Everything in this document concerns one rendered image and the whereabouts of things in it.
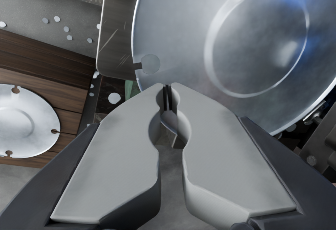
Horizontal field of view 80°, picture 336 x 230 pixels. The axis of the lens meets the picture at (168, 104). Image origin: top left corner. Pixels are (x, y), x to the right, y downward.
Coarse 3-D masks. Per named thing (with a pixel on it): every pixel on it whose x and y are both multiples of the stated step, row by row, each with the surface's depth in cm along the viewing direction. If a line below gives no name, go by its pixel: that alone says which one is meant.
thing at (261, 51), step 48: (144, 0) 19; (192, 0) 20; (240, 0) 20; (288, 0) 21; (144, 48) 21; (192, 48) 22; (240, 48) 23; (288, 48) 24; (240, 96) 26; (288, 96) 28
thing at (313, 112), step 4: (324, 100) 29; (320, 104) 29; (324, 104) 29; (316, 108) 30; (320, 108) 30; (324, 108) 30; (312, 112) 30; (316, 112) 30; (308, 116) 30; (312, 116) 30; (304, 120) 30; (308, 120) 30
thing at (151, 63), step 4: (144, 56) 21; (148, 56) 21; (152, 56) 22; (156, 56) 22; (144, 60) 22; (148, 60) 22; (152, 60) 22; (156, 60) 22; (144, 64) 22; (148, 64) 22; (152, 64) 22; (156, 64) 22; (144, 68) 22; (148, 68) 22; (152, 68) 22; (156, 68) 22; (144, 72) 22; (148, 72) 22; (152, 72) 22
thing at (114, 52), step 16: (112, 0) 19; (128, 0) 19; (112, 16) 19; (128, 16) 20; (112, 32) 20; (128, 32) 20; (112, 48) 21; (128, 48) 21; (96, 64) 21; (112, 64) 21; (128, 64) 22
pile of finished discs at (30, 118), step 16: (0, 96) 62; (16, 96) 63; (32, 96) 64; (0, 112) 64; (16, 112) 65; (32, 112) 66; (48, 112) 67; (0, 128) 66; (16, 128) 67; (32, 128) 69; (48, 128) 70; (0, 144) 69; (16, 144) 71; (32, 144) 72; (48, 144) 73
